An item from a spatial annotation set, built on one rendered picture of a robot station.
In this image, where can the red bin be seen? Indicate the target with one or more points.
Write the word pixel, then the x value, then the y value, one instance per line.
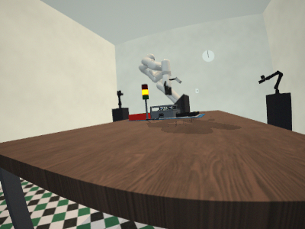
pixel 133 117

